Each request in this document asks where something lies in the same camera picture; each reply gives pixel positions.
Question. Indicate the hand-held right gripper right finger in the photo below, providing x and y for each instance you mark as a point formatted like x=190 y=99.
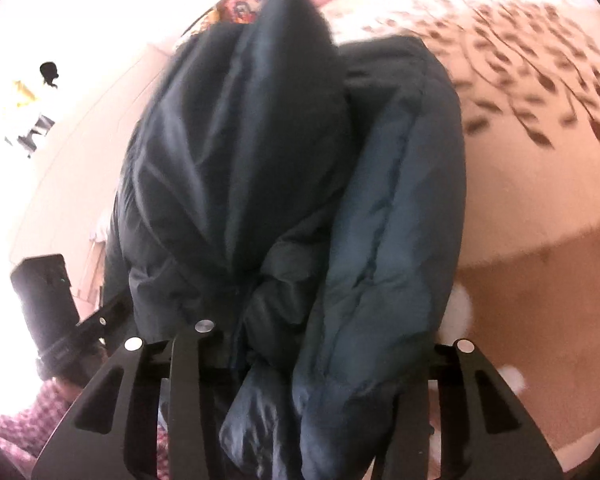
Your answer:
x=472 y=380

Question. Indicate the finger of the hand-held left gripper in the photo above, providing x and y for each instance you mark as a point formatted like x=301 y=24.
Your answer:
x=102 y=321

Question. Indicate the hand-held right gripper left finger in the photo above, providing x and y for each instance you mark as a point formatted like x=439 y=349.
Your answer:
x=187 y=360

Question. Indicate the dark blue padded jacket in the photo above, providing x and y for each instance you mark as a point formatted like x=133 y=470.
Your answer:
x=260 y=170

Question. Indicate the hanging clothes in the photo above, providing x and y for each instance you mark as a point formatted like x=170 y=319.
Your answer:
x=27 y=120

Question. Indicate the bed with leaf-print sheet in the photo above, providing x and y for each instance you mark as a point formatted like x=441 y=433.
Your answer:
x=530 y=200

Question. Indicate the dark hanging item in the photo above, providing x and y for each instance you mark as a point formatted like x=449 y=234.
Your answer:
x=49 y=74

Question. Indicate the colourful cartoon cushion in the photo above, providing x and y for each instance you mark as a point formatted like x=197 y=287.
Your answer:
x=240 y=2

